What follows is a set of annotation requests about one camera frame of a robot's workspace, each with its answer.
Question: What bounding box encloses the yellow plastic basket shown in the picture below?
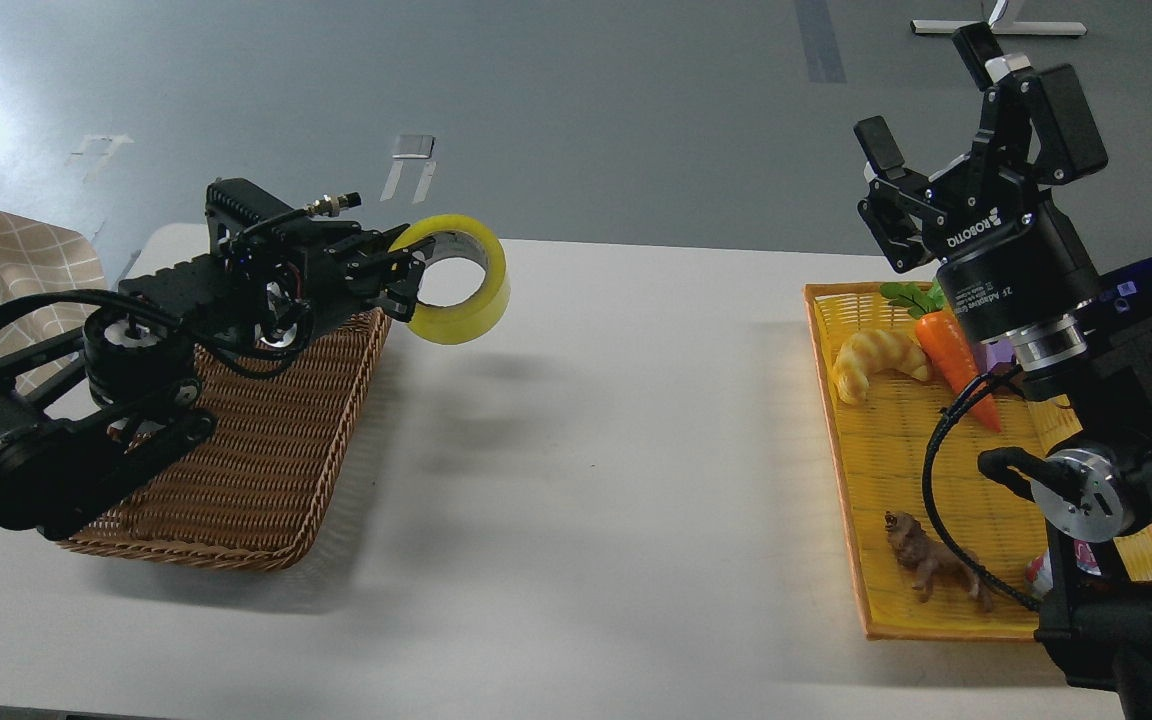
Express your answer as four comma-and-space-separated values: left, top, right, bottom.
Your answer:
804, 282, 1152, 641

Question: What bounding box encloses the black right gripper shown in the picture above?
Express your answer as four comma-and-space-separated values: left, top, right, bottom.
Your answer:
854, 22, 1108, 342

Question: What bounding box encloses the white stand base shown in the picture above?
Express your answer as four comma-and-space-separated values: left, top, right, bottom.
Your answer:
909, 1, 1087, 38

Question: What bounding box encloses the brown wicker basket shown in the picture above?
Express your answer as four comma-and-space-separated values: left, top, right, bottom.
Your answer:
61, 310, 391, 571

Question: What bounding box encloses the toy carrot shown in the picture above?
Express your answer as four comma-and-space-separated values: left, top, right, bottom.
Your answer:
879, 282, 982, 396

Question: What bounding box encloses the purple foam cube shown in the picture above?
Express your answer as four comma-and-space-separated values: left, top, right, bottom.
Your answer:
975, 338, 1016, 372

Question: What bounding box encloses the brown toy lion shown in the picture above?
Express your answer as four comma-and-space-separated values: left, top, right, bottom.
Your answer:
882, 510, 995, 612

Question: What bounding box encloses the toy croissant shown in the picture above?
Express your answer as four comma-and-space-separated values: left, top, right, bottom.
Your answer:
831, 329, 933, 406

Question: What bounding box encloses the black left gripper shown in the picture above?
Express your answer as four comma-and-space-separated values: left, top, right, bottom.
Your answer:
306, 225, 429, 336

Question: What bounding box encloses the yellow tape roll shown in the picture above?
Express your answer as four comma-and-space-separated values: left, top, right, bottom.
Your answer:
388, 214, 511, 344

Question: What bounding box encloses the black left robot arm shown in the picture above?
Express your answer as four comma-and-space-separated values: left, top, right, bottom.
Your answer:
0, 179, 433, 541

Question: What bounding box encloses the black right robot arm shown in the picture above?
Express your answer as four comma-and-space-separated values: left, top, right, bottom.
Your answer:
854, 22, 1152, 719

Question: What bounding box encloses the small jar with dark lid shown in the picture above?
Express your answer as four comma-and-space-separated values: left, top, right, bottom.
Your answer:
1025, 539, 1102, 600

